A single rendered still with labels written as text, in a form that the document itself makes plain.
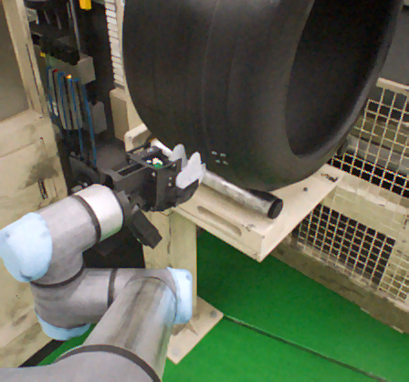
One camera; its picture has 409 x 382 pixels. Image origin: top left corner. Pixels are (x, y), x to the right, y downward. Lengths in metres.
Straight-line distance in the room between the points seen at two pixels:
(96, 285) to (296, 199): 0.58
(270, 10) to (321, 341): 1.39
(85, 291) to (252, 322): 1.24
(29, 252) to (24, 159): 0.70
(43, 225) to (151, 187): 0.17
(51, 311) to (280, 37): 0.47
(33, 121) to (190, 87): 0.64
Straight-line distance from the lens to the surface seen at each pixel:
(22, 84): 1.24
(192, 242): 1.47
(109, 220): 0.62
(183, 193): 0.71
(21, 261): 0.57
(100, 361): 0.31
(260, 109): 0.65
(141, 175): 0.65
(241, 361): 1.72
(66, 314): 0.65
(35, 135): 1.25
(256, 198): 0.89
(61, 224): 0.59
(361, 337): 1.86
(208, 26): 0.64
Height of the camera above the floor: 1.49
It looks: 39 degrees down
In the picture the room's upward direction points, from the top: straight up
